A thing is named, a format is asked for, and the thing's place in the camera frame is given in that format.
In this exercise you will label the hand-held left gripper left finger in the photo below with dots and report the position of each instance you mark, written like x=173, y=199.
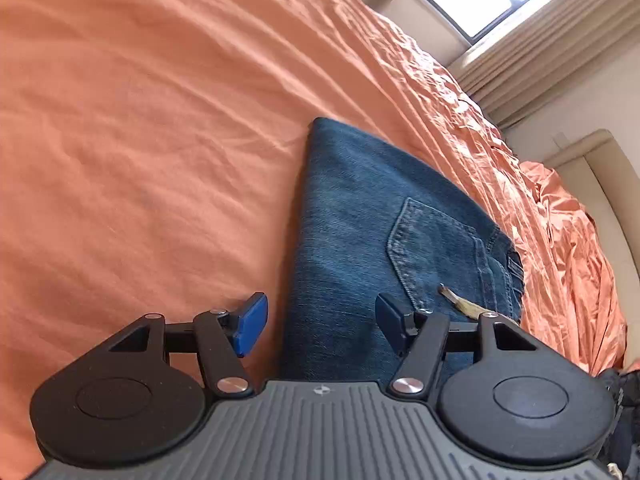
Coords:
x=250, y=326

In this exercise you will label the narrow beige curtain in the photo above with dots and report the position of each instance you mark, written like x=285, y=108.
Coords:
x=540, y=45

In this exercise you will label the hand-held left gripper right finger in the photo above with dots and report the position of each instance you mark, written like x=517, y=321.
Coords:
x=388, y=316

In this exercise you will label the blue denim pants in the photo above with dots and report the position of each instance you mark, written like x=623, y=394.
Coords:
x=360, y=230

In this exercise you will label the bed with orange sheet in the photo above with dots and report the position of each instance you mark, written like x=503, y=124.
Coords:
x=150, y=135

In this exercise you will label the dark cloth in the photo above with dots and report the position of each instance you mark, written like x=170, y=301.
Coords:
x=622, y=410

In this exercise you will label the crumpled orange blanket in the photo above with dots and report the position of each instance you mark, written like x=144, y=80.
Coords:
x=575, y=260

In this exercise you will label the beige headboard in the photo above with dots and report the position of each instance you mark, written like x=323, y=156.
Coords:
x=615, y=195

